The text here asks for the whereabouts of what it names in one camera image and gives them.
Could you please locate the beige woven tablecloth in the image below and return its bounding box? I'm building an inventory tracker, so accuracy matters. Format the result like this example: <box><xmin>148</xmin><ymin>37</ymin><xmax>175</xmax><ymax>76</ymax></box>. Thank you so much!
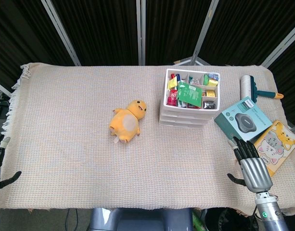
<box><xmin>0</xmin><ymin>62</ymin><xmax>295</xmax><ymax>216</ymax></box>

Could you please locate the lint roller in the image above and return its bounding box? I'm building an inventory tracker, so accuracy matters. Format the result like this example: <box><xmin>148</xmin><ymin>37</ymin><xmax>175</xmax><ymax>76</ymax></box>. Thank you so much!
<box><xmin>240</xmin><ymin>74</ymin><xmax>284</xmax><ymax>101</ymax></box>

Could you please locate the yellow plush duck toy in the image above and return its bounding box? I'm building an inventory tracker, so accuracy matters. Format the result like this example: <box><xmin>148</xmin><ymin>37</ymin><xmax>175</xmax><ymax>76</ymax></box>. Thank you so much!
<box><xmin>109</xmin><ymin>99</ymin><xmax>147</xmax><ymax>145</ymax></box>

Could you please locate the black folding screen white frame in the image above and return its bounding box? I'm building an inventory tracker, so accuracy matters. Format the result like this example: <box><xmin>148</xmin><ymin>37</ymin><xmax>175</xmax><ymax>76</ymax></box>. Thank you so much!
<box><xmin>0</xmin><ymin>0</ymin><xmax>295</xmax><ymax>126</ymax></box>

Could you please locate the teal product box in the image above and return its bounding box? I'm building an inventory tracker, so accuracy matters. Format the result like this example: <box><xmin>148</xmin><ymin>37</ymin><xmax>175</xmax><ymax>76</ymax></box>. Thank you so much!
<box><xmin>214</xmin><ymin>96</ymin><xmax>273</xmax><ymax>142</ymax></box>

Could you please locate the red shiny packet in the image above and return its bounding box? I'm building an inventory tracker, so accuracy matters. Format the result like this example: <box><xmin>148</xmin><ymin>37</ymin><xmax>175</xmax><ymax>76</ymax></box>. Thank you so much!
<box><xmin>166</xmin><ymin>89</ymin><xmax>179</xmax><ymax>106</ymax></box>

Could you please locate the yellow cat print box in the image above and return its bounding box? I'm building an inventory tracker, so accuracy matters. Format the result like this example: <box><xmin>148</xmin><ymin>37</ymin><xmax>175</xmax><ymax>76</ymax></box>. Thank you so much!
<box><xmin>254</xmin><ymin>119</ymin><xmax>295</xmax><ymax>178</ymax></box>

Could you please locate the clear plastic drawer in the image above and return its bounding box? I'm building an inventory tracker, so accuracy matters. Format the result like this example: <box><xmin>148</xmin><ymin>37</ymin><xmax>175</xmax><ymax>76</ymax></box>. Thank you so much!
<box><xmin>159</xmin><ymin>105</ymin><xmax>214</xmax><ymax>118</ymax></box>
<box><xmin>158</xmin><ymin>117</ymin><xmax>210</xmax><ymax>128</ymax></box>
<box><xmin>159</xmin><ymin>112</ymin><xmax>212</xmax><ymax>123</ymax></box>

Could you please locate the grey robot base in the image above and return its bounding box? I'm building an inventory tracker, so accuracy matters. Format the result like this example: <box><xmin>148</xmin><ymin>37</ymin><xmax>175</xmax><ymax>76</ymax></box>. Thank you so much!
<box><xmin>89</xmin><ymin>207</ymin><xmax>193</xmax><ymax>231</ymax></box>

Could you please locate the white drawer organizer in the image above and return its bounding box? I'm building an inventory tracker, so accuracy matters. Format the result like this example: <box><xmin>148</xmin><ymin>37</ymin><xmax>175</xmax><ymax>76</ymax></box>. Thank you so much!
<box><xmin>158</xmin><ymin>68</ymin><xmax>221</xmax><ymax>128</ymax></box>

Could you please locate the green flat packet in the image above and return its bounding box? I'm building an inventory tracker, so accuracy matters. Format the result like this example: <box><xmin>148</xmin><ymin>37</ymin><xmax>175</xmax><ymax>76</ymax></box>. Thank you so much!
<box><xmin>177</xmin><ymin>81</ymin><xmax>203</xmax><ymax>109</ymax></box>

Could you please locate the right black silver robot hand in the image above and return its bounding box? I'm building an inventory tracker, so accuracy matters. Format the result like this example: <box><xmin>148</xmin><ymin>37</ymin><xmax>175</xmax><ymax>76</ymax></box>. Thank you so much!
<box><xmin>227</xmin><ymin>136</ymin><xmax>274</xmax><ymax>193</ymax></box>

